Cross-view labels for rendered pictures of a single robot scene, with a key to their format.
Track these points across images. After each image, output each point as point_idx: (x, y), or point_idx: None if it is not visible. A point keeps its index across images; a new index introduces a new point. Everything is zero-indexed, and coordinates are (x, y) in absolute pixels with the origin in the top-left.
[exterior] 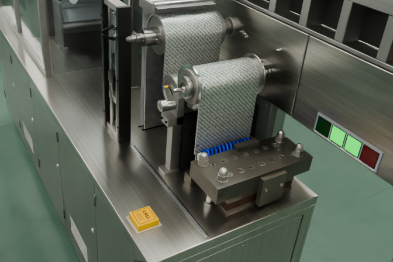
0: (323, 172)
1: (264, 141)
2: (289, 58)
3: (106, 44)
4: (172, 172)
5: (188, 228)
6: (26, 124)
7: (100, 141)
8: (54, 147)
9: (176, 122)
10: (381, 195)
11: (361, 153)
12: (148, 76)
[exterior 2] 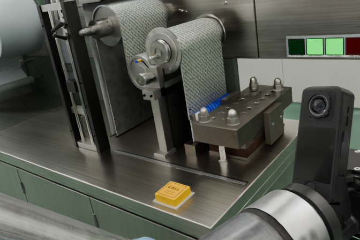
0: None
1: (242, 92)
2: (238, 5)
3: (55, 55)
4: (170, 152)
5: (222, 184)
6: None
7: (80, 158)
8: None
9: (160, 94)
10: None
11: (345, 48)
12: (107, 77)
